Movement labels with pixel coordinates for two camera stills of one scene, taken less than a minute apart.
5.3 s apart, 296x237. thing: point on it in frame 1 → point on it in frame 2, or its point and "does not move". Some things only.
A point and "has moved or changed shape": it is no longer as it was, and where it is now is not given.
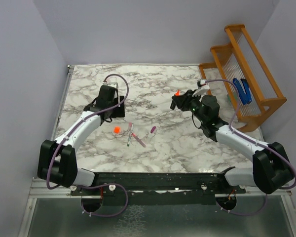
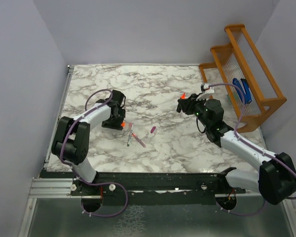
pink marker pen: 139,140 does not move
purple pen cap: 153,129 does not move
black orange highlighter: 177,93 has moved or changed shape
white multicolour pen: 129,141 does not move
